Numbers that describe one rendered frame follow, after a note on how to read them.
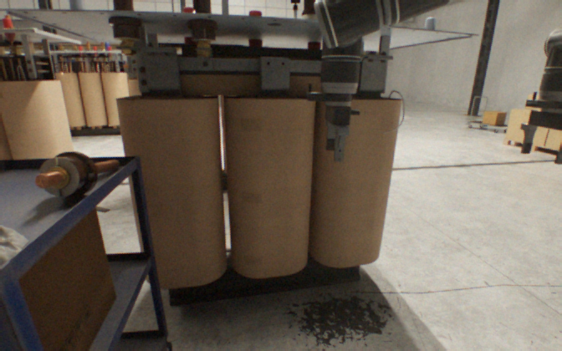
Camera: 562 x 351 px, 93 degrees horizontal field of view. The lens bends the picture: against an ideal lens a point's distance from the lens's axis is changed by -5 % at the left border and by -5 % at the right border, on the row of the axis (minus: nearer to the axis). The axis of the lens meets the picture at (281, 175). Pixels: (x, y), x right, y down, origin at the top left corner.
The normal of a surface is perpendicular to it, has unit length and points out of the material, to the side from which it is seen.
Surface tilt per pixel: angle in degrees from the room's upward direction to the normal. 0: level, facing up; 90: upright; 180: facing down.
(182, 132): 90
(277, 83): 90
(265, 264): 90
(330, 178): 90
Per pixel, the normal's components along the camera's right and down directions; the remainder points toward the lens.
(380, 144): 0.21, 0.31
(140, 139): -0.13, 0.31
